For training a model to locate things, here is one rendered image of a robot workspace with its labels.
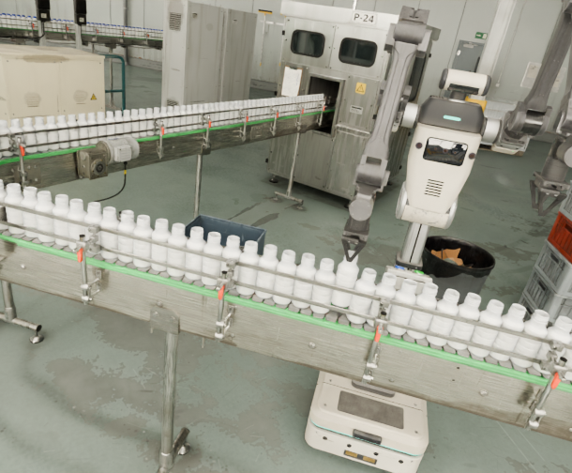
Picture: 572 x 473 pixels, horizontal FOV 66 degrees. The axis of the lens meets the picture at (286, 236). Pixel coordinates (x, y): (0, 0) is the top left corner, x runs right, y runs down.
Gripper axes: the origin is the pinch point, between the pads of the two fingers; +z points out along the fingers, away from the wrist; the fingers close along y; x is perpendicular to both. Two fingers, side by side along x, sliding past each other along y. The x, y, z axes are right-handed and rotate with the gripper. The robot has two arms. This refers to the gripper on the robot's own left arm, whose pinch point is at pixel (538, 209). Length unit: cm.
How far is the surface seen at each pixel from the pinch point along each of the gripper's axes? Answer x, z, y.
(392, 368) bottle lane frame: 28, 50, -20
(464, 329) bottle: 12.4, 32.7, -17.3
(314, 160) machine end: 114, 94, 363
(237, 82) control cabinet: 308, 56, 640
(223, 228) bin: 105, 48, 42
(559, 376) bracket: -9.1, 32.8, -27.9
